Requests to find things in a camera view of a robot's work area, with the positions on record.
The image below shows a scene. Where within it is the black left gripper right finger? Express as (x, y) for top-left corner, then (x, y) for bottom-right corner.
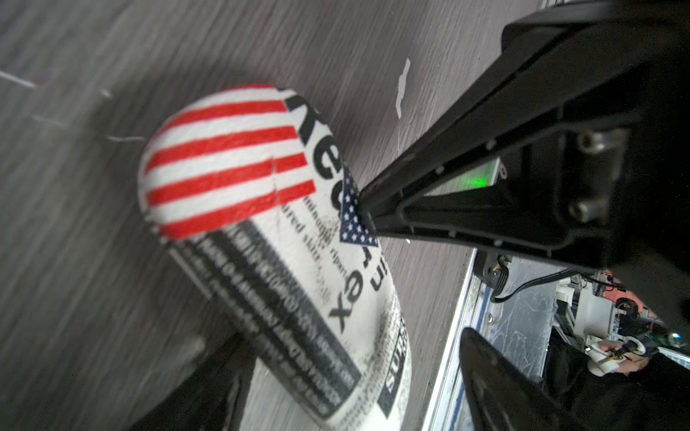
(460, 327), (584, 431)

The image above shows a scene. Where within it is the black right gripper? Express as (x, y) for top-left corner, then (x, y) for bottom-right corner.
(360, 1), (689, 336)

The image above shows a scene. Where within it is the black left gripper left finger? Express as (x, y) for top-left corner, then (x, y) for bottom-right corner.
(130, 334), (256, 430)

